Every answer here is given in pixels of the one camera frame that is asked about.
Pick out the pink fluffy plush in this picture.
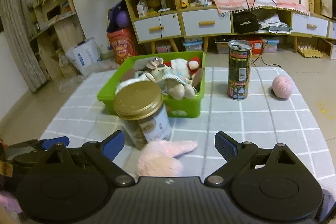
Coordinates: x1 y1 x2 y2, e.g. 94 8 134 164
136 140 198 177

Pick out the bunny doll teal dress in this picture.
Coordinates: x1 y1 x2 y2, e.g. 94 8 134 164
150 62 195 100

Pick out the white red plush toy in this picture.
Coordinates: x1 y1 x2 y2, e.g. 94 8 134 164
164 57 202 79

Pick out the grey plush hedgehog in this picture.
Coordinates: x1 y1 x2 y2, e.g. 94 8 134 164
133 56 163 71

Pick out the gold lid glass jar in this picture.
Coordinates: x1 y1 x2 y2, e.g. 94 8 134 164
114 91 171 150

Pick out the pink knitted ball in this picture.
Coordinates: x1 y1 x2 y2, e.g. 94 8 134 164
272 75 293 100

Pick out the white paper bag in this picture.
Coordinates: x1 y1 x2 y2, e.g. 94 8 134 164
66 38 101 76

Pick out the dark cylindrical snack can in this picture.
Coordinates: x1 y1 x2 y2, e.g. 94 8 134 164
227 39 252 100

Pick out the red printed bag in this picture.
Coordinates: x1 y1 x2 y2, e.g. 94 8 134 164
107 28 137 65

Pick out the black bag in cabinet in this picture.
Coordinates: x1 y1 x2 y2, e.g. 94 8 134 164
232 12 260 34

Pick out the purple plush toy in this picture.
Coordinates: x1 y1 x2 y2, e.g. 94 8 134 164
106 0 131 33

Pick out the pink cloth runner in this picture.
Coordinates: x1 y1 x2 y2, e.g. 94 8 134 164
212 0 310 15

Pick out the wooden white drawer cabinet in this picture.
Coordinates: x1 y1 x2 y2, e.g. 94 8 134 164
125 0 335 53

